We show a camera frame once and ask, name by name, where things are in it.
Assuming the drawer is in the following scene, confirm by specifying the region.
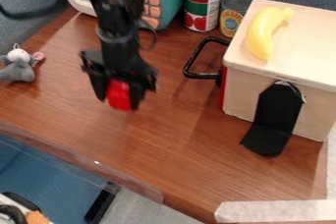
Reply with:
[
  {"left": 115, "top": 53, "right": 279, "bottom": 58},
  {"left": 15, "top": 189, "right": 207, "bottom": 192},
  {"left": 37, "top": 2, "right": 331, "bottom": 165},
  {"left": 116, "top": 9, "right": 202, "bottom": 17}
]
[{"left": 181, "top": 35, "right": 233, "bottom": 110}]

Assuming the grey plush mouse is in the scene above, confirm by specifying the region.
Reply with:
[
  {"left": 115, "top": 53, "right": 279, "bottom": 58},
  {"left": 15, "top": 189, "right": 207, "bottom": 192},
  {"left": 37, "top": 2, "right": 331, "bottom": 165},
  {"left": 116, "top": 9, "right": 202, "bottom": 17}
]
[{"left": 0, "top": 42, "right": 48, "bottom": 84}]

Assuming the black cloth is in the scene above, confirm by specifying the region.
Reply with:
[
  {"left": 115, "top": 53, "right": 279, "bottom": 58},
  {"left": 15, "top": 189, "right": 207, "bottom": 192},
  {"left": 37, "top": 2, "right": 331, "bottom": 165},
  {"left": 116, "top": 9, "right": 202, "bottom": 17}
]
[{"left": 239, "top": 82, "right": 308, "bottom": 158}]

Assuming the cabinet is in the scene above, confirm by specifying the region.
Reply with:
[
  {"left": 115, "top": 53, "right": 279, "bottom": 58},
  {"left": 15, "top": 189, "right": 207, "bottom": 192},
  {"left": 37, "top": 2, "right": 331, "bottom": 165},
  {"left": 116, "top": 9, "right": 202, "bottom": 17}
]
[{"left": 220, "top": 0, "right": 336, "bottom": 143}]

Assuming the red and green can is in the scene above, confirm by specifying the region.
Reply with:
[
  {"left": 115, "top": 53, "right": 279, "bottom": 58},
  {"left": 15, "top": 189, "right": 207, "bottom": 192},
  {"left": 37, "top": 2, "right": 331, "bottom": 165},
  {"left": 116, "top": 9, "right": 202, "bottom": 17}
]
[{"left": 182, "top": 0, "right": 225, "bottom": 33}]

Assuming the yellow can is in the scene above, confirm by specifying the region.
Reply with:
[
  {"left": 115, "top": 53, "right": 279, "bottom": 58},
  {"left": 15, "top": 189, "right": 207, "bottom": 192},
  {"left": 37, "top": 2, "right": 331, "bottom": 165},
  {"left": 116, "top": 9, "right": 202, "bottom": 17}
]
[{"left": 217, "top": 0, "right": 257, "bottom": 39}]

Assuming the red toy pepper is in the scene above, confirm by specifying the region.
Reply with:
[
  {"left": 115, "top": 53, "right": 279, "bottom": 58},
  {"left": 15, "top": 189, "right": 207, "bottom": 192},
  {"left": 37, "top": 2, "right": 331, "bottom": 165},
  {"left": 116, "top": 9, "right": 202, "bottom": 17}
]
[{"left": 106, "top": 79, "right": 135, "bottom": 112}]

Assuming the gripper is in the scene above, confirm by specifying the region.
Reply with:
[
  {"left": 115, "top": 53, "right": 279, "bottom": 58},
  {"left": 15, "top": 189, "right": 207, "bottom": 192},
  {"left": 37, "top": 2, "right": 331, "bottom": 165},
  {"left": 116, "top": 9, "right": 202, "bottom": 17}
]
[{"left": 79, "top": 49, "right": 159, "bottom": 112}]

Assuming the yellow toy banana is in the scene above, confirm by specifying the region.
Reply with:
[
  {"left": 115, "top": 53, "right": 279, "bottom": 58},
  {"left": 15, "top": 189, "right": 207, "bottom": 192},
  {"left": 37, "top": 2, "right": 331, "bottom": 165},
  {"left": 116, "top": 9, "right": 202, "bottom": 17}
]
[{"left": 244, "top": 6, "right": 296, "bottom": 62}]

